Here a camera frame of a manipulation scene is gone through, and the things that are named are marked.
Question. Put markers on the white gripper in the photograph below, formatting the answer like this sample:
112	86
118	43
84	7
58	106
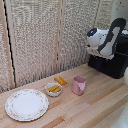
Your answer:
99	52

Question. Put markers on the black air fryer drawer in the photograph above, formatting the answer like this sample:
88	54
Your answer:
100	65

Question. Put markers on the yellow food block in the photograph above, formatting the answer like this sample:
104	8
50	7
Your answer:
60	80

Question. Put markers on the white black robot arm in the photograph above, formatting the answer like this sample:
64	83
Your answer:
108	38

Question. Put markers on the black air fryer body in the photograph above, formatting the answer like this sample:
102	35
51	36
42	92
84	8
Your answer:
120	65

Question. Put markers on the pink cup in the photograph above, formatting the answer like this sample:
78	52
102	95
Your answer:
79	87

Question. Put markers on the yellow food stick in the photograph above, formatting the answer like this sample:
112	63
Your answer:
52	88
57	90

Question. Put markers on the small white bowl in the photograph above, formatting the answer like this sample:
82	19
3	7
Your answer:
47	91

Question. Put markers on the beige woven folding screen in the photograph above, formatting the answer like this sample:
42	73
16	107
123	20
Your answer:
33	40

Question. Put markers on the white floral rimmed plate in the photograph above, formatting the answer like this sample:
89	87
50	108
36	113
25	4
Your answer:
26	104

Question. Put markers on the light wooden screen post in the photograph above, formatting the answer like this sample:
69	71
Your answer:
6	43

